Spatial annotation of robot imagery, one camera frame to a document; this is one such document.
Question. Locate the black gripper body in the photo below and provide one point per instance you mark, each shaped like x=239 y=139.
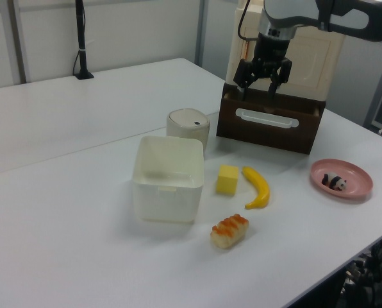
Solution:
x=269 y=48

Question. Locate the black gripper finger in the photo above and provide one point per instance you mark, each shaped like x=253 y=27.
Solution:
x=280 y=75
x=244 y=75

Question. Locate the yellow cube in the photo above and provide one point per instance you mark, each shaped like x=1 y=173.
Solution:
x=227 y=181

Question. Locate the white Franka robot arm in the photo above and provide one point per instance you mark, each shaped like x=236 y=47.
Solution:
x=345 y=16

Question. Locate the white open plastic box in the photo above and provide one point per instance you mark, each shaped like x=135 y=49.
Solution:
x=168 y=179

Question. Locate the cream toy cabinet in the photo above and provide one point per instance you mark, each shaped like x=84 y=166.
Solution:
x=309 y=64

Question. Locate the cream small trash can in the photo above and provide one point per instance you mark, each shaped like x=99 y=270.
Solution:
x=188 y=126

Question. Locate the yellow toy banana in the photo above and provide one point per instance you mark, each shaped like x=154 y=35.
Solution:
x=261 y=187

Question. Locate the black white panda toy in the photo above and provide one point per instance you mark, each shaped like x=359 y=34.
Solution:
x=334 y=181

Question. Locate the pink plate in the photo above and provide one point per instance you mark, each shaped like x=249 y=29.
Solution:
x=341 y=181

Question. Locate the toy salmon roe sushi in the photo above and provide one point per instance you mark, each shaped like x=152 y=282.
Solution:
x=230 y=231

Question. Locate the black pole with base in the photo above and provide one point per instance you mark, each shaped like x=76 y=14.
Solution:
x=81 y=41

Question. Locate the black chair frame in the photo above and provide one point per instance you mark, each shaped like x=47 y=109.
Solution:
x=375 y=272

